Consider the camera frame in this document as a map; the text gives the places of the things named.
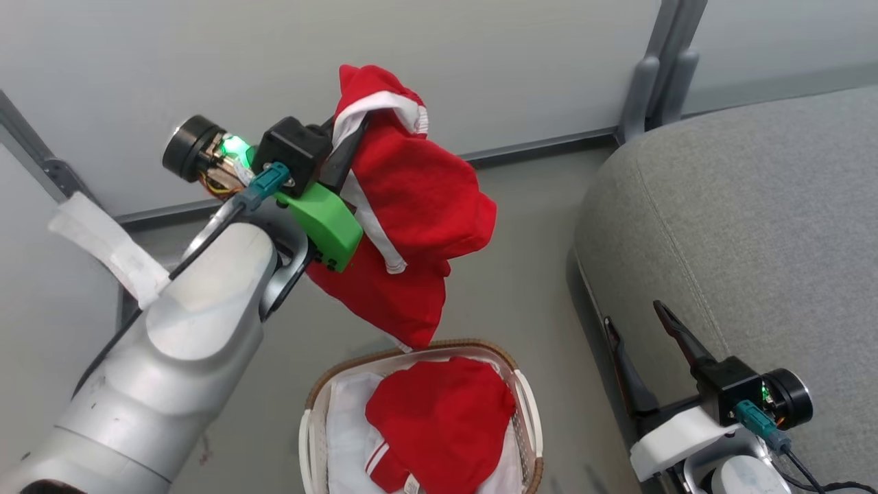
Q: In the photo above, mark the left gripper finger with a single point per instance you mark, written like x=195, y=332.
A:
x=339, y=165
x=326, y=126

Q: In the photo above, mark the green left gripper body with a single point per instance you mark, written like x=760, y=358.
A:
x=326, y=223

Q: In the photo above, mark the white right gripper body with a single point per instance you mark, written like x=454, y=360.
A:
x=675, y=436

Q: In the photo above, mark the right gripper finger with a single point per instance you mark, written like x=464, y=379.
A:
x=689, y=346
x=634, y=394

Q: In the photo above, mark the red garment with white trim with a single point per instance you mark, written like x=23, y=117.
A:
x=418, y=192

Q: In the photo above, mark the red garment with white stripes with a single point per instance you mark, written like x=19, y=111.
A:
x=439, y=418

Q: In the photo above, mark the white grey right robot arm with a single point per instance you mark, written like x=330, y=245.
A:
x=744, y=477

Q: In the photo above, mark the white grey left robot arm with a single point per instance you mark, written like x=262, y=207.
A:
x=171, y=343

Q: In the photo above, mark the white laundry basket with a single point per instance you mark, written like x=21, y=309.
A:
x=533, y=439

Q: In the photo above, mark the white basket liner cloth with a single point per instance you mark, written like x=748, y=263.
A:
x=346, y=425

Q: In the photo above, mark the grey fabric sofa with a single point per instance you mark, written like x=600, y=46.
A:
x=754, y=226

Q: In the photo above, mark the white tape wrap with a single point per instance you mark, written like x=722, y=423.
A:
x=110, y=250

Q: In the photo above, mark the dark grey partition bar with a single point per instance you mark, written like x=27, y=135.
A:
x=58, y=175

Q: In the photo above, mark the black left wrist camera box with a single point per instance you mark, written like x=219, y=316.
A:
x=291, y=147

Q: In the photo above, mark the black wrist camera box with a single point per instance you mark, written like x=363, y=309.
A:
x=730, y=387
x=291, y=147

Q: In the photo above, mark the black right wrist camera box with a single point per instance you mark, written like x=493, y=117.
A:
x=730, y=387

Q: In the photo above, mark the grey partition corner post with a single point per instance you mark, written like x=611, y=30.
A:
x=641, y=89

